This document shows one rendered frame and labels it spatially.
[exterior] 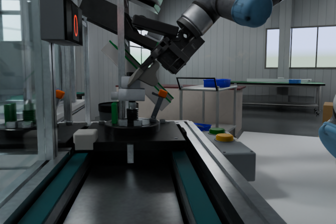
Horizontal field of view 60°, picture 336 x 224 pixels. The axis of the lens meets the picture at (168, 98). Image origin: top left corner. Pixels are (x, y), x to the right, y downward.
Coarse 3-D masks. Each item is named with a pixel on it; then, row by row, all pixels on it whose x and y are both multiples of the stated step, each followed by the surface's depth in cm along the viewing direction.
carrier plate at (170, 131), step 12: (156, 132) 71; (168, 132) 71; (180, 132) 71; (96, 144) 62; (108, 144) 62; (120, 144) 62; (144, 144) 62; (156, 144) 63; (168, 144) 63; (180, 144) 63
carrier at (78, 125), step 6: (60, 126) 78; (66, 126) 78; (72, 126) 78; (78, 126) 78; (84, 126) 81; (60, 132) 71; (66, 132) 71; (72, 132) 71; (60, 138) 65; (66, 138) 65; (72, 138) 67; (60, 144) 61; (66, 144) 62
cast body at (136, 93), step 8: (128, 72) 72; (136, 80) 71; (120, 88) 71; (128, 88) 71; (136, 88) 71; (144, 88) 73; (112, 96) 72; (120, 96) 71; (128, 96) 71; (136, 96) 71; (144, 96) 72
